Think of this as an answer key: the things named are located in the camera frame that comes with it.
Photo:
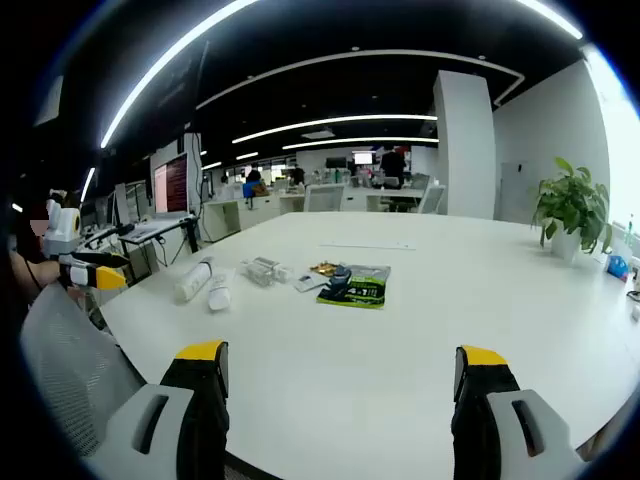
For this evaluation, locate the long ceiling light strip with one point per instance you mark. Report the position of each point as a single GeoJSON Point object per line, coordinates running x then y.
{"type": "Point", "coordinates": [150, 75]}

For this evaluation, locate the large dark hanging screen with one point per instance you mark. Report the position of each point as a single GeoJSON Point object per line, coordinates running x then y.
{"type": "Point", "coordinates": [180, 90]}

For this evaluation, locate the small white red box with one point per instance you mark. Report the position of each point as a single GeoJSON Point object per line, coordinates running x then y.
{"type": "Point", "coordinates": [280, 272]}

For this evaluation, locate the potted green plant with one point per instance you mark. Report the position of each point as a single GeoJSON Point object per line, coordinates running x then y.
{"type": "Point", "coordinates": [570, 205]}

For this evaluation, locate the white background office chair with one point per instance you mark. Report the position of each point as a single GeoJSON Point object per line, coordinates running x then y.
{"type": "Point", "coordinates": [324, 199]}
{"type": "Point", "coordinates": [432, 200]}

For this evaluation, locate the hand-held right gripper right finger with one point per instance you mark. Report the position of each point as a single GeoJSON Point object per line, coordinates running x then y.
{"type": "Point", "coordinates": [480, 400]}

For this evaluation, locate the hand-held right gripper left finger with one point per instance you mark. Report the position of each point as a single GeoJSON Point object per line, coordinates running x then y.
{"type": "Point", "coordinates": [200, 400]}

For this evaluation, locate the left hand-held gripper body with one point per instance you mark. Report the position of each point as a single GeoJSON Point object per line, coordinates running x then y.
{"type": "Point", "coordinates": [62, 230]}

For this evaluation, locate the tall red-collared skincare bottle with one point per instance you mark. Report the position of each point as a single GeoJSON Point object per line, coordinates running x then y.
{"type": "Point", "coordinates": [192, 282]}

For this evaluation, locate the dark blue skincare sachet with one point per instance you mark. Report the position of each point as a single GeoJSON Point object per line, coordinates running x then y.
{"type": "Point", "coordinates": [340, 281]}

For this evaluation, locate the gold foil skincare sachet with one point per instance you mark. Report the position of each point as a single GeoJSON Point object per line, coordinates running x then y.
{"type": "Point", "coordinates": [324, 268]}

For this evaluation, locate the small clear-capped skincare bottle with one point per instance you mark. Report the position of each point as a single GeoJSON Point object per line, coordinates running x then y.
{"type": "Point", "coordinates": [257, 275]}

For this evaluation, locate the white mesh office chair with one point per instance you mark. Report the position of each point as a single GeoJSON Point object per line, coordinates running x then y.
{"type": "Point", "coordinates": [75, 360]}

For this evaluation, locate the white desk black legs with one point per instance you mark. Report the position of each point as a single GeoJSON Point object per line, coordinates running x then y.
{"type": "Point", "coordinates": [155, 227]}

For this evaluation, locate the green black skincare packet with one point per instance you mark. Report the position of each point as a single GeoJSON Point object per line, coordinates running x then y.
{"type": "Point", "coordinates": [360, 287]}

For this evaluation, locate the pink-screen monitor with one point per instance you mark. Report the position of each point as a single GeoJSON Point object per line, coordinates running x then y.
{"type": "Point", "coordinates": [171, 185]}

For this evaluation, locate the white skincare tube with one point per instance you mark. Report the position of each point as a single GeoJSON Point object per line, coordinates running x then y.
{"type": "Point", "coordinates": [220, 295]}

